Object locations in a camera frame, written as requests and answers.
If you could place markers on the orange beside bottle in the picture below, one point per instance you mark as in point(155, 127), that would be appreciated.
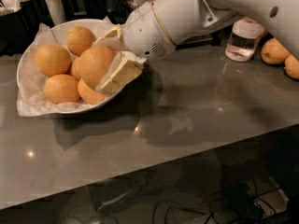
point(273, 52)

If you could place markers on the white cup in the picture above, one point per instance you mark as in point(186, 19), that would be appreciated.
point(56, 10)

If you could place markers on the small orange at centre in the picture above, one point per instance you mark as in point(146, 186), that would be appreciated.
point(74, 69)

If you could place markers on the clear bottle with pink label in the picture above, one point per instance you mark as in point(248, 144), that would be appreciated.
point(244, 39)

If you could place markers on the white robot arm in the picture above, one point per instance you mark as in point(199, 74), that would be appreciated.
point(183, 19)

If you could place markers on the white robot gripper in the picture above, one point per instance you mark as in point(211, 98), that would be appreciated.
point(145, 32)

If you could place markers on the dark cup with sticks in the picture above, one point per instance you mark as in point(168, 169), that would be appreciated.
point(95, 9)

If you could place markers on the large orange at front left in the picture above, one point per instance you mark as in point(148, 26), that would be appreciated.
point(61, 88)

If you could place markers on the white paper bowl liner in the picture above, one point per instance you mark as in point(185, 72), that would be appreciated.
point(31, 101)

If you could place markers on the white ceramic bowl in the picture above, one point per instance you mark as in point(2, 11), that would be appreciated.
point(32, 101)

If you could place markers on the black container with white packets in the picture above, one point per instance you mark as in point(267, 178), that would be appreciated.
point(19, 21)

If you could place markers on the orange at bowl back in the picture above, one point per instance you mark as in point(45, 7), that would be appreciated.
point(78, 39)

